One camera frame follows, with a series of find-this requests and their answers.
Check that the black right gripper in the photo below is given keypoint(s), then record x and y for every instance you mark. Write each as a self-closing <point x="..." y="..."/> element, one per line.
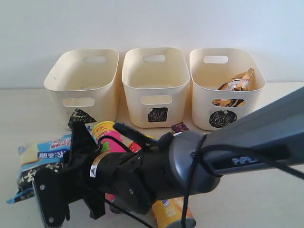
<point x="89" y="175"/>

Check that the blue instant noodle bag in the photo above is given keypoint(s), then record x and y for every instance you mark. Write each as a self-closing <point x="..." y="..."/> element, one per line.
<point x="35" y="156"/>

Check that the yellow Lays chip can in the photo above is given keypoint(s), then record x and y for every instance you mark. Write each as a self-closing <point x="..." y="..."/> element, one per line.
<point x="168" y="212"/>

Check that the purple drink carton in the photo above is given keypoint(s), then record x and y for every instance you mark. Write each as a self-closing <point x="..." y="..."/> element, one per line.
<point x="179" y="127"/>

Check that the orange instant noodle bag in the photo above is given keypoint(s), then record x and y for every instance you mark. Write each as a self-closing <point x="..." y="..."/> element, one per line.
<point x="238" y="83"/>

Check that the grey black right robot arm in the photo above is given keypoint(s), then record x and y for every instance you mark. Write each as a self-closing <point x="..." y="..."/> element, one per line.
<point x="173" y="166"/>

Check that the cream bin triangle mark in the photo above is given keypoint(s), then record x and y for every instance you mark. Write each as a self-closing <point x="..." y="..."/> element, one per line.
<point x="83" y="85"/>

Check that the cream bin square mark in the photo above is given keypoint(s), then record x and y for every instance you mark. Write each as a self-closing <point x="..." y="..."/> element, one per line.
<point x="155" y="84"/>

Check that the cream bin circle mark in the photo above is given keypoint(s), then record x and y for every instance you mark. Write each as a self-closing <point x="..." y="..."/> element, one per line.
<point x="212" y="67"/>

